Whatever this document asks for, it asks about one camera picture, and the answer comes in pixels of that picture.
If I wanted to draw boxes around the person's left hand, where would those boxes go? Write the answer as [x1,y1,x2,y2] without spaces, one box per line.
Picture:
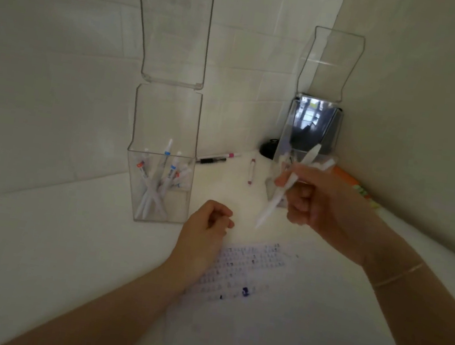
[159,195,239,295]

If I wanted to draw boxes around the person's right hand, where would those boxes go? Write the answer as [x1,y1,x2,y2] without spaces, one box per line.
[262,160,436,292]

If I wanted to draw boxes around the white pen pink ends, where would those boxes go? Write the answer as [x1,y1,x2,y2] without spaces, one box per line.
[208,149,242,165]

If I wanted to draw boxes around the white pen light blue band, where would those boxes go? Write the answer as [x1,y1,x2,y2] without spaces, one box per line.
[141,136,174,221]

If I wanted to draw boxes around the clear acrylic box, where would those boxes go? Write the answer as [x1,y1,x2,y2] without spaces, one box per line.
[109,0,220,229]
[262,21,368,217]

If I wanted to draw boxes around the person's left forearm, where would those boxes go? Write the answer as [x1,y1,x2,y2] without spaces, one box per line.
[3,246,189,345]

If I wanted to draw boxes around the stack of coloured sticky notes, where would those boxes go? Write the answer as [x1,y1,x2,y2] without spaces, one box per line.
[326,164,388,214]

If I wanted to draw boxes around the black bag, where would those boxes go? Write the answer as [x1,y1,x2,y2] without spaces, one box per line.
[258,93,346,169]

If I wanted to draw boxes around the thin wrist bracelet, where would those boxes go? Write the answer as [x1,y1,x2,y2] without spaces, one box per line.
[371,255,426,296]

